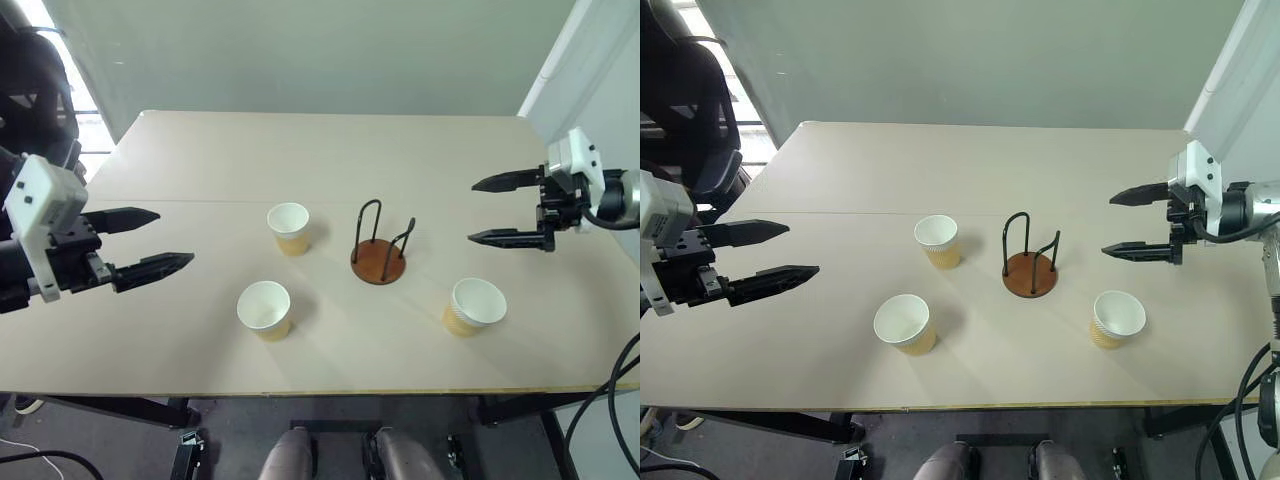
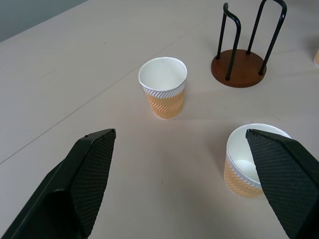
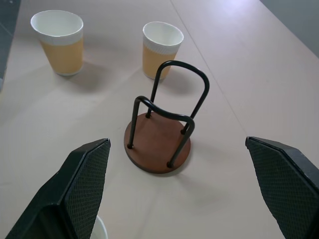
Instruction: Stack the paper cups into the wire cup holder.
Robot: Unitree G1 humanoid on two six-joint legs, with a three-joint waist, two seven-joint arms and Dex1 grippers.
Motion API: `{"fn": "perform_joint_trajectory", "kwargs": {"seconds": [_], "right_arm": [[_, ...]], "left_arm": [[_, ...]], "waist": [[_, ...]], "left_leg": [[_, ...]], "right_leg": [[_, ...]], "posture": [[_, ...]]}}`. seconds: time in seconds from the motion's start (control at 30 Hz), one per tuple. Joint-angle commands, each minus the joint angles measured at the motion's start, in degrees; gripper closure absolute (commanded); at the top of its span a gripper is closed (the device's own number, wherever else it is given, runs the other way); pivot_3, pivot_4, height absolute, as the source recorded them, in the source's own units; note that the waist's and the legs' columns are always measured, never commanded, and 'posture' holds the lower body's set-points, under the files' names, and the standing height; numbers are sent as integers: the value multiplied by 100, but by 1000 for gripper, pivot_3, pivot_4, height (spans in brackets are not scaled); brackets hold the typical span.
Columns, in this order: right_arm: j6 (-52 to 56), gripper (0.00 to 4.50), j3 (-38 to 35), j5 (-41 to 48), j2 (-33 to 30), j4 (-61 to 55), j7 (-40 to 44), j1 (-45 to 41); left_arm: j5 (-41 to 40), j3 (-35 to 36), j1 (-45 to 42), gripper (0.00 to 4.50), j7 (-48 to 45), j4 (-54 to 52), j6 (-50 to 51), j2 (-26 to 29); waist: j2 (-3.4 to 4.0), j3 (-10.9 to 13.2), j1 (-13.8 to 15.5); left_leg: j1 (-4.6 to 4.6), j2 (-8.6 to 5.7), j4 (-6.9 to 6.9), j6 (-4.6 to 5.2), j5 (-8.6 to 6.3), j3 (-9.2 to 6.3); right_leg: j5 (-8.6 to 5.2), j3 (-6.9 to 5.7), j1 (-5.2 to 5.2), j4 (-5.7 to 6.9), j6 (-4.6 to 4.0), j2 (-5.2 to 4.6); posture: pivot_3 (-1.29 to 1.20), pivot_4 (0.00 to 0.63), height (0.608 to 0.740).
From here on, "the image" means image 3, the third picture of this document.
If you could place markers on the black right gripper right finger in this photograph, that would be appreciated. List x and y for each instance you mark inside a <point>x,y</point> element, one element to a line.
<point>286,184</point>

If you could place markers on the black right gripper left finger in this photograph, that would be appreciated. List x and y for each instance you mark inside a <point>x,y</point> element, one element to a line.
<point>74,189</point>

